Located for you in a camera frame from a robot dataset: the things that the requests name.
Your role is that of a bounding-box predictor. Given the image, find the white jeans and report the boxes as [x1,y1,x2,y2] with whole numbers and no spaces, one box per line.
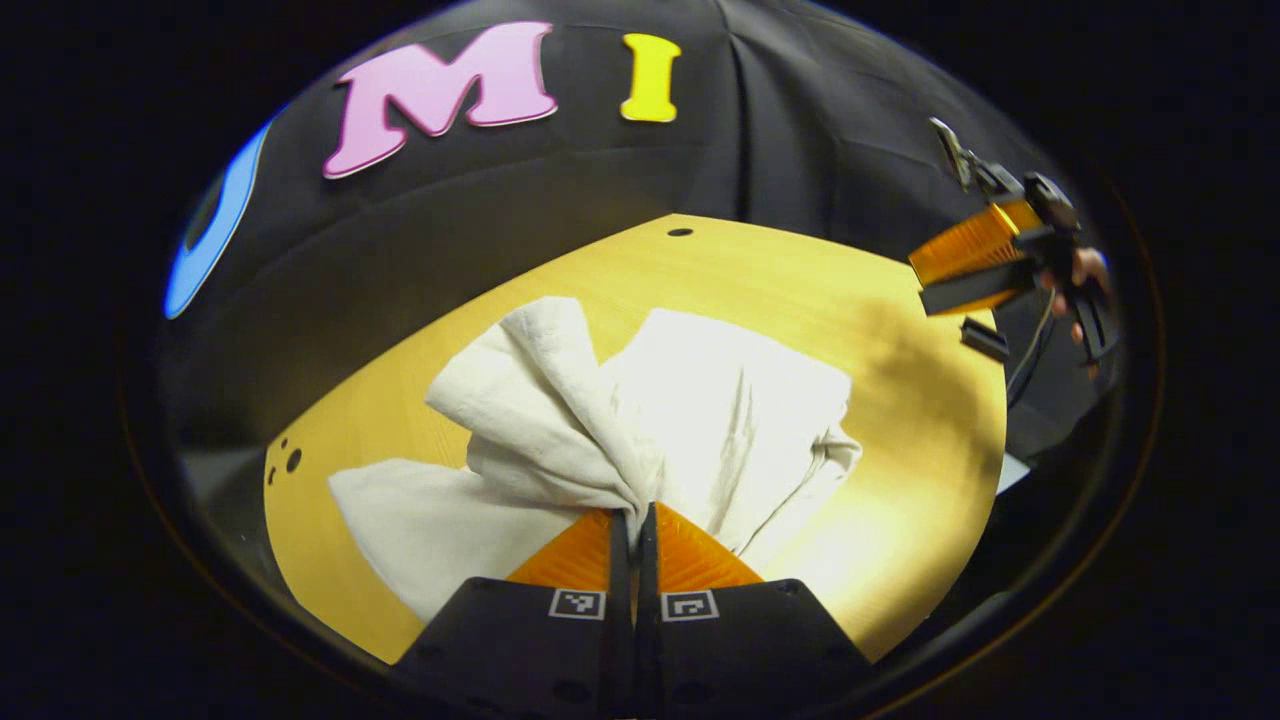
[328,296,863,626]

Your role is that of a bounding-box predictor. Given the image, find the black table edge clamp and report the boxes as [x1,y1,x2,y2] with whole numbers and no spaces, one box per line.
[960,317,1011,363]

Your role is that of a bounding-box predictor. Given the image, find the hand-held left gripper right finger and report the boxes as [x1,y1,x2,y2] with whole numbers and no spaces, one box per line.
[636,502,871,720]

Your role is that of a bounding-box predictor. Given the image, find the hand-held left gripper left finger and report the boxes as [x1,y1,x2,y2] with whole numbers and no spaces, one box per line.
[392,507,635,720]

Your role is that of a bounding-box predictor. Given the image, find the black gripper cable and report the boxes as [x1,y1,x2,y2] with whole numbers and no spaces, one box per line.
[1005,295,1058,409]

